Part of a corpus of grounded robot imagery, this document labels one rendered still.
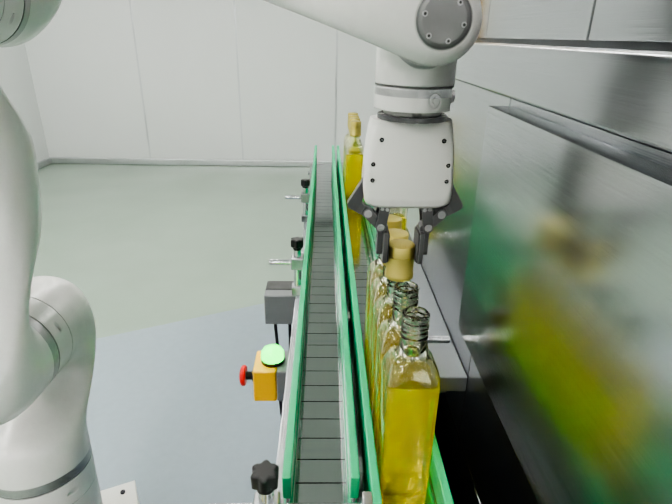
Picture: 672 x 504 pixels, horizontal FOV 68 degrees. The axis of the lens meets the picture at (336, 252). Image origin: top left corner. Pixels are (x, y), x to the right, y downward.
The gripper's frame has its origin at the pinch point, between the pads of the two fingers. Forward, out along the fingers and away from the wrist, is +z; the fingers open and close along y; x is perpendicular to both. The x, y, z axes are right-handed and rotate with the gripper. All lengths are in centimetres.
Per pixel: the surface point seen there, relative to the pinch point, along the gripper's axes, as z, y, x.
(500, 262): 1.7, -12.0, 1.3
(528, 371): 8.5, -12.1, 13.5
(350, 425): 20.5, 5.9, 8.5
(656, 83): -20.5, -12.8, 20.7
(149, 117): 74, 229, -576
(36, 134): 94, 362, -558
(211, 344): 59, 42, -65
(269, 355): 32.0, 19.4, -21.9
